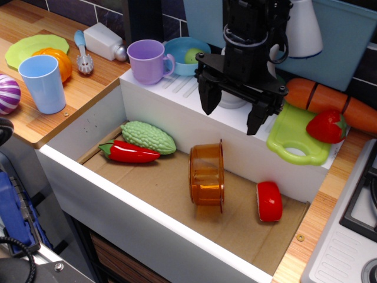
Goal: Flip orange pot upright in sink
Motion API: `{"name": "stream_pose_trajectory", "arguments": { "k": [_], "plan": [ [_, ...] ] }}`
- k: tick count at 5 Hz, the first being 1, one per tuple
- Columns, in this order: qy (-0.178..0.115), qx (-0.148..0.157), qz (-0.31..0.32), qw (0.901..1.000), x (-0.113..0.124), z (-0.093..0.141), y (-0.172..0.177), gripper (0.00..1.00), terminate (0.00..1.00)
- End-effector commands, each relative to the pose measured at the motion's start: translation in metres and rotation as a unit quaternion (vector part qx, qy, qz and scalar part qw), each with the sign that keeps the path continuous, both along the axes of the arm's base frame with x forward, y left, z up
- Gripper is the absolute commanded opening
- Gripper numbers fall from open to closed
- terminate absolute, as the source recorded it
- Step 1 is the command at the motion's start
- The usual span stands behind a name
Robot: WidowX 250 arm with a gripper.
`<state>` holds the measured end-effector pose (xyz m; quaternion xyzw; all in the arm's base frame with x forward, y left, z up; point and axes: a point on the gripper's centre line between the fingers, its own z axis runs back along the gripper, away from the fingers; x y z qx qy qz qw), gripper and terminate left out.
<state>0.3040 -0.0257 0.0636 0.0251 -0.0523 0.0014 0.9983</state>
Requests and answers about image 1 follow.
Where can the green toy bitter gourd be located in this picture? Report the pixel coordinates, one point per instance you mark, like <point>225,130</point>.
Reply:
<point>148,136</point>

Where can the purple striped toy onion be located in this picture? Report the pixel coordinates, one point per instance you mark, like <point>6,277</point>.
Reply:
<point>10,94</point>

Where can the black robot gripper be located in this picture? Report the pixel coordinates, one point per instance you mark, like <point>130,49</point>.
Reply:
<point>243,73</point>

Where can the red toy chili pepper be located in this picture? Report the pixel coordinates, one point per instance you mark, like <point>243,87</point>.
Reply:
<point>122,151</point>

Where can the light blue plastic tray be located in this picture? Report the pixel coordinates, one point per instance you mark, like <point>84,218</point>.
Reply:
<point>346,32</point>

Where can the red toy apple half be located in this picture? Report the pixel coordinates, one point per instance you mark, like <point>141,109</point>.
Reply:
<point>269,202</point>

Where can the toy stove top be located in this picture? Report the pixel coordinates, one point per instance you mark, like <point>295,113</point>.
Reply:
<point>346,249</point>

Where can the orange toy pumpkin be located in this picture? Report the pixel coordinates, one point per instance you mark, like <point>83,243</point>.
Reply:
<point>64,63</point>

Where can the orange transparent toy pot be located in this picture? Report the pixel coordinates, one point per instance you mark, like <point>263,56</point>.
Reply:
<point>206,175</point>

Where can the red toy strawberry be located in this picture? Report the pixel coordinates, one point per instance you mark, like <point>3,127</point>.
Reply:
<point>328,127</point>

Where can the purple plastic mug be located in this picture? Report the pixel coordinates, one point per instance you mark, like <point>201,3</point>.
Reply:
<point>149,63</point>

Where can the green toy cutting board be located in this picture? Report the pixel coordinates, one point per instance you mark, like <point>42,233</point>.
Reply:
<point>289,139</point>

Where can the blue plastic bowl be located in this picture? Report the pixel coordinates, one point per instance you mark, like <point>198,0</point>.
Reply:
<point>178,47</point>

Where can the white toy sink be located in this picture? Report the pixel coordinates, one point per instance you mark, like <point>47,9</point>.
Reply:
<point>145,210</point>

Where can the blue clamp tool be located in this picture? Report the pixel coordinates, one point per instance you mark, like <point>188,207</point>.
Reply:
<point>17,210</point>

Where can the orange toy carrot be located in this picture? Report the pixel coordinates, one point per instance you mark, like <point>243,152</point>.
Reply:
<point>317,98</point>

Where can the white salt shaker bottle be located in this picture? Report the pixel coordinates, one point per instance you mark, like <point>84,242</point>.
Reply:
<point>104,42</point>

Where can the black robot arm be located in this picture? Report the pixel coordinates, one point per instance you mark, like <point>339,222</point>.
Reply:
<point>252,28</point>

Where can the light blue plastic cup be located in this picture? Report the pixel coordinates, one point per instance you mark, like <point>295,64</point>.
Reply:
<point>42,78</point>

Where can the blue handled dish brush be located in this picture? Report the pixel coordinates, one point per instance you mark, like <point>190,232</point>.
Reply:
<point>84,61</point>

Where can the green toy fruit ball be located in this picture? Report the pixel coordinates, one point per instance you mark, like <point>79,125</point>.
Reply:
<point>190,56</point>

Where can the green plastic plate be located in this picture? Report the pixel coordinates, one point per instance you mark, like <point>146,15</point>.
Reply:
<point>26,47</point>

